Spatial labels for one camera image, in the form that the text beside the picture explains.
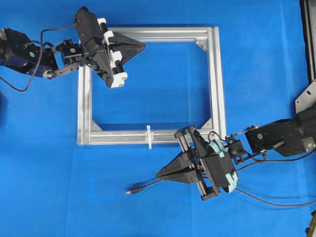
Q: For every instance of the silver aluminium extrusion frame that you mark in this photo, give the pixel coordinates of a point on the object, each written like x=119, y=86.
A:
x=207, y=38

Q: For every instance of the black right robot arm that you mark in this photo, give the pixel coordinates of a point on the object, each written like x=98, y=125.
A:
x=286, y=136

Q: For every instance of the white zip tie loop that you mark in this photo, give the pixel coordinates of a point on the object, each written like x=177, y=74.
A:
x=149, y=136

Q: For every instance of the dark object at bottom right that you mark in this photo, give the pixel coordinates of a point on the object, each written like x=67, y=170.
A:
x=311, y=229

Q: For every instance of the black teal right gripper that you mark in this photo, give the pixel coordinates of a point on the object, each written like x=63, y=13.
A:
x=208, y=164

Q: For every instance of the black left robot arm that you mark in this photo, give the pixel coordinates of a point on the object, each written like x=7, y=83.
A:
x=39, y=58

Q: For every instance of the black metal stand at right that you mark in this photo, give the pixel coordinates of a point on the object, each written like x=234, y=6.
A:
x=308, y=13

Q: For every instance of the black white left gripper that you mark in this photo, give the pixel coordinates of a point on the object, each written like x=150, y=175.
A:
x=96, y=39

